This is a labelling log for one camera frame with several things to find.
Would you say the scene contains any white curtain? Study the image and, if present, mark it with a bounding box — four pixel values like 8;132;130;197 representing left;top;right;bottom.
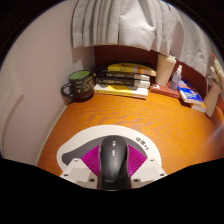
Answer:
70;0;214;78

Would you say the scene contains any dark green mug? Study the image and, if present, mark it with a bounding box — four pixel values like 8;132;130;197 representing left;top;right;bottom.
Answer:
60;69;95;103

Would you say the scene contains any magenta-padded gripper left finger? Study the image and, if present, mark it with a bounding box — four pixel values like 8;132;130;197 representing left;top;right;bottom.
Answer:
59;144;103;190

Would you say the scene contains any yellow and black book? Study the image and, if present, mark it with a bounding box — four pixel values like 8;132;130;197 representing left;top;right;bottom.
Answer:
98;62;157;78

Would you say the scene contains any yellow and white book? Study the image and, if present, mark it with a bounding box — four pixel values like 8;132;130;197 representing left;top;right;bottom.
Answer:
93;83;149;100

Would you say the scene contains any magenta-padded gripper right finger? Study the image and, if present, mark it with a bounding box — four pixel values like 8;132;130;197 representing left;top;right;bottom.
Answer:
126;144;168;190

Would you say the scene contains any white and grey mouse pad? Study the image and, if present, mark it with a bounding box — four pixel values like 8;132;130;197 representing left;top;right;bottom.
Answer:
55;124;162;176

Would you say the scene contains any cream ceramic vase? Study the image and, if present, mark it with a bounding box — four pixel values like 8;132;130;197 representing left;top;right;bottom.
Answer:
203;81;223;118

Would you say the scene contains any flat red book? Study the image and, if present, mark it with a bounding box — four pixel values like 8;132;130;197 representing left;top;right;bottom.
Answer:
149;83;183;100

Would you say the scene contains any dark grey computer mouse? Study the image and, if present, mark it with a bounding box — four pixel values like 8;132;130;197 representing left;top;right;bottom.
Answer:
98;135;131;191

